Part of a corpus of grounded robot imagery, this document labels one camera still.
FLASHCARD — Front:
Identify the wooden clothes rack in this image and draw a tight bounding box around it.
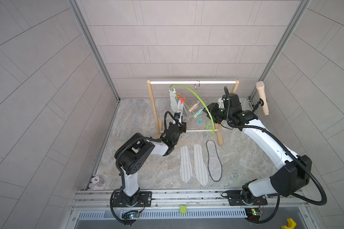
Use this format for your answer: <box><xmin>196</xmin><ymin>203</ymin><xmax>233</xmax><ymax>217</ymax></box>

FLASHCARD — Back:
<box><xmin>147</xmin><ymin>79</ymin><xmax>240</xmax><ymax>146</ymax></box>

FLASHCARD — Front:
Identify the white striped insole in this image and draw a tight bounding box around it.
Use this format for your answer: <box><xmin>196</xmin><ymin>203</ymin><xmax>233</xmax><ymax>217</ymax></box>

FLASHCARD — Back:
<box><xmin>180</xmin><ymin>146</ymin><xmax>192</xmax><ymax>183</ymax></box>
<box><xmin>194</xmin><ymin>144</ymin><xmax>208</xmax><ymax>186</ymax></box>

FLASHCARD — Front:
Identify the white textured foam insole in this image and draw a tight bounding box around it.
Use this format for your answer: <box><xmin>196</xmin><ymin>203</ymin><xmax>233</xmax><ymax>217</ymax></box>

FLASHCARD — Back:
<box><xmin>169</xmin><ymin>88</ymin><xmax>183</xmax><ymax>113</ymax></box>

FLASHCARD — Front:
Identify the green clip hanger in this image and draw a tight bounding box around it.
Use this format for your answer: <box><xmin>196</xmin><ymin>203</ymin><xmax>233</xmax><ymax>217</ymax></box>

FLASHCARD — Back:
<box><xmin>170</xmin><ymin>81</ymin><xmax>216</xmax><ymax>135</ymax></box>

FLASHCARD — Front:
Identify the dark grey felt insole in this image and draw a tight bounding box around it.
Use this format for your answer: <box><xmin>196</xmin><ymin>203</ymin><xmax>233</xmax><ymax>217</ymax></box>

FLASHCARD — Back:
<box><xmin>205</xmin><ymin>140</ymin><xmax>223</xmax><ymax>182</ymax></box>

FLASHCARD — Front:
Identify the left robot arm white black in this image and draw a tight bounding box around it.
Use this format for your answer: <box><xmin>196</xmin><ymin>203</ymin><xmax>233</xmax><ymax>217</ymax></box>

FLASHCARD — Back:
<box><xmin>110</xmin><ymin>111</ymin><xmax>186</xmax><ymax>208</ymax></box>

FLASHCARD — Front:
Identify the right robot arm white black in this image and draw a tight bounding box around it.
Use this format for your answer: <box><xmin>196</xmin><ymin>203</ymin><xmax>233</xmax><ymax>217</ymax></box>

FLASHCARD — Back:
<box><xmin>207</xmin><ymin>87</ymin><xmax>327</xmax><ymax>206</ymax></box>

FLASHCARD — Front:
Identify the grey blue insole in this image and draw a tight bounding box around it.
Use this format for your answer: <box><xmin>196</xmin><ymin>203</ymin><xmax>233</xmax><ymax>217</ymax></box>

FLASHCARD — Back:
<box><xmin>182</xmin><ymin>103</ymin><xmax>188</xmax><ymax>117</ymax></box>

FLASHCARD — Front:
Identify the black microphone stand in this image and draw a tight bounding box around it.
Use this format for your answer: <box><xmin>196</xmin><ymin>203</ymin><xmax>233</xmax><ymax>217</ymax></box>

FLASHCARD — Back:
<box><xmin>249</xmin><ymin>98</ymin><xmax>265</xmax><ymax>116</ymax></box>

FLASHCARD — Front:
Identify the beige wooden microphone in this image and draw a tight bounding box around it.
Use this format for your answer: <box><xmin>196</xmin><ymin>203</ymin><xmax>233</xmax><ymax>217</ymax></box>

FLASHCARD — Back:
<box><xmin>256</xmin><ymin>81</ymin><xmax>269</xmax><ymax>116</ymax></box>

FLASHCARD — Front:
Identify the green sticky block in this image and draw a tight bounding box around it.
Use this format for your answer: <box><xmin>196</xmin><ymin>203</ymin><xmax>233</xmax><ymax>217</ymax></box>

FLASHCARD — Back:
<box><xmin>180</xmin><ymin>205</ymin><xmax>187</xmax><ymax>214</ymax></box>

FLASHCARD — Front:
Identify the left circuit board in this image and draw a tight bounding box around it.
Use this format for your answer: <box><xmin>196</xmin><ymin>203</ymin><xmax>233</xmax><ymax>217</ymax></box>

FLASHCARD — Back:
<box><xmin>122</xmin><ymin>210</ymin><xmax>140</xmax><ymax>220</ymax></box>

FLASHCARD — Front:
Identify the circuit board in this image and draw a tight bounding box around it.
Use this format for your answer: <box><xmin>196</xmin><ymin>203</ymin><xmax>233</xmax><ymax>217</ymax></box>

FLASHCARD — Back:
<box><xmin>122</xmin><ymin>210</ymin><xmax>140</xmax><ymax>220</ymax></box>
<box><xmin>245</xmin><ymin>208</ymin><xmax>264</xmax><ymax>222</ymax></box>

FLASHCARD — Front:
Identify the right circuit board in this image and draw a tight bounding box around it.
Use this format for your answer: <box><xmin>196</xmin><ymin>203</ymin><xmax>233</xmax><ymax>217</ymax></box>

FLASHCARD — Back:
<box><xmin>245</xmin><ymin>208</ymin><xmax>264</xmax><ymax>222</ymax></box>

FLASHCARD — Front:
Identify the yellow plastic hook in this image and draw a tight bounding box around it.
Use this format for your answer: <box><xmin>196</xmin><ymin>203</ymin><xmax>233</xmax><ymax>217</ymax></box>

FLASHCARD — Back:
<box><xmin>281</xmin><ymin>218</ymin><xmax>297</xmax><ymax>229</ymax></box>

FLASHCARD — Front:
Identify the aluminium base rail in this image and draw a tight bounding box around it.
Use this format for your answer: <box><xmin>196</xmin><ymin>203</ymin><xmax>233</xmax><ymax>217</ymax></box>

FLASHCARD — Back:
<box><xmin>70</xmin><ymin>187</ymin><xmax>309</xmax><ymax>211</ymax></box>

